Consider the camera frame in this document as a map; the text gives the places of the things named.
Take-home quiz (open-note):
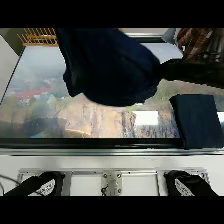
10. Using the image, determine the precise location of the yellow rack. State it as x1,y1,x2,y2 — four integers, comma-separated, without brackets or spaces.
17,27,59,47

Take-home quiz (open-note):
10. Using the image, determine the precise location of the dark navy garment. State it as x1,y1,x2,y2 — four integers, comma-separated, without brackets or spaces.
54,27,163,108
168,93,224,150

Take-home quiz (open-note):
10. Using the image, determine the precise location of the folded dark navy garment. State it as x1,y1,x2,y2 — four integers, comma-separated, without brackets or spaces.
168,93,224,150

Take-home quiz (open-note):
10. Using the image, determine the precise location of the checked shirt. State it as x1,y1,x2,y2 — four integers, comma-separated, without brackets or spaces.
175,27,224,62

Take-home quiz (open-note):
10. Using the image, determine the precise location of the silver frame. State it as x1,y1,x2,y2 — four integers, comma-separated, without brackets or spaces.
0,147,224,197

